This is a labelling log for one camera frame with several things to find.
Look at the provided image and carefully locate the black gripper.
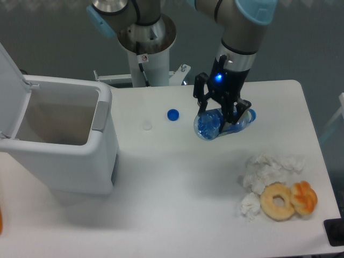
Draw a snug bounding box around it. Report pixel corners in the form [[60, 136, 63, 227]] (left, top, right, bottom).
[[193, 55, 252, 132]]

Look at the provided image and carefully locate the blue plastic bottle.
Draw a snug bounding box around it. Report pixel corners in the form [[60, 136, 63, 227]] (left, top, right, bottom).
[[193, 108, 256, 141]]

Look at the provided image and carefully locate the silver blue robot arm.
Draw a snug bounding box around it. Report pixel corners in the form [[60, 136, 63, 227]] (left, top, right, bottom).
[[87, 1, 277, 140]]

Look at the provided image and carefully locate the blue bottle cap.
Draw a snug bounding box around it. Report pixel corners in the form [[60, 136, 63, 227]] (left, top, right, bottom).
[[167, 109, 180, 121]]

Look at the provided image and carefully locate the white bottle cap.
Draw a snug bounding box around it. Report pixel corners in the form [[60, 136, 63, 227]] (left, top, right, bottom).
[[142, 121, 153, 131]]

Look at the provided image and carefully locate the white trash can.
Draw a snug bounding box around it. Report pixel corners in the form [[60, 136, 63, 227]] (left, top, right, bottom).
[[1, 48, 119, 195]]

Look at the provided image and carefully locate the large crumpled white tissue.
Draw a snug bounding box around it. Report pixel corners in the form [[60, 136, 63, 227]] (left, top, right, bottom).
[[242, 153, 306, 195]]

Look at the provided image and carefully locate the small crumpled white tissue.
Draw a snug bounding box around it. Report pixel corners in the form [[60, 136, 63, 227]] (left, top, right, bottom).
[[240, 192, 261, 221]]

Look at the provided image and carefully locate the white furniture at right edge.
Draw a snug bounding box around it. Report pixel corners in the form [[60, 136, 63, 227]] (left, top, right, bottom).
[[319, 92, 343, 145]]

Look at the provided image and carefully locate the orange glazed twisted bun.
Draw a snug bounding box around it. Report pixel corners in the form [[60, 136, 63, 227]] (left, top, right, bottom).
[[290, 181, 318, 216]]

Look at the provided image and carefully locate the black device at edge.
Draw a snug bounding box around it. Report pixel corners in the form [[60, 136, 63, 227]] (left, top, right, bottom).
[[324, 218, 343, 247]]

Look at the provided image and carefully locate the orange object at edge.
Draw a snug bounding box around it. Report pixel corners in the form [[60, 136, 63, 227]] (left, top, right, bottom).
[[0, 209, 3, 235]]

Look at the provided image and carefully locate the white metal base frame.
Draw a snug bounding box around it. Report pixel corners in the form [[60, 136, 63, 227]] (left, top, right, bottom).
[[93, 64, 191, 88]]

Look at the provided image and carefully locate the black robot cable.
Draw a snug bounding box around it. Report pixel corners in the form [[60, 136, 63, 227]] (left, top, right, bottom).
[[138, 62, 150, 87]]

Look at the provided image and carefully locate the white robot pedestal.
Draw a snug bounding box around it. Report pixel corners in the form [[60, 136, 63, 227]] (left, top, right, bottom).
[[117, 14, 176, 88]]

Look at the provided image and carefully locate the plain ring donut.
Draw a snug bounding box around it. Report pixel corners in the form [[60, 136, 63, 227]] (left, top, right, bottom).
[[260, 183, 295, 220]]

